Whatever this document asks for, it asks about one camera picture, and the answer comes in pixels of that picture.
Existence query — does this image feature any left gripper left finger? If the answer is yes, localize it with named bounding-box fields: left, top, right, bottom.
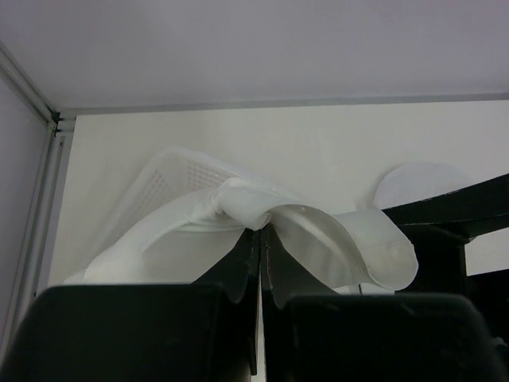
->
left=0, top=228, right=262, bottom=382

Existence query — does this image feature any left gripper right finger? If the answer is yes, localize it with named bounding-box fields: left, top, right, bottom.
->
left=260, top=226, right=508, bottom=381

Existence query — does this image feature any white bra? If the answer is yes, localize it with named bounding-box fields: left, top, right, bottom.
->
left=66, top=177, right=419, bottom=302

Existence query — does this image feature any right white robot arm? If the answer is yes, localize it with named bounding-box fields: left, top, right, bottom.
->
left=383, top=174, right=508, bottom=296

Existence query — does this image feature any round mesh laundry bag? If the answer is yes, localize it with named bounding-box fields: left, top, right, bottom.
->
left=373, top=162, right=474, bottom=209

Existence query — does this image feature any white plastic basket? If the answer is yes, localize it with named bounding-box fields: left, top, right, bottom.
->
left=91, top=147, right=300, bottom=255

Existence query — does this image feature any left aluminium frame post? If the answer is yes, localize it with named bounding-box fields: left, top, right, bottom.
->
left=0, top=39, right=76, bottom=343

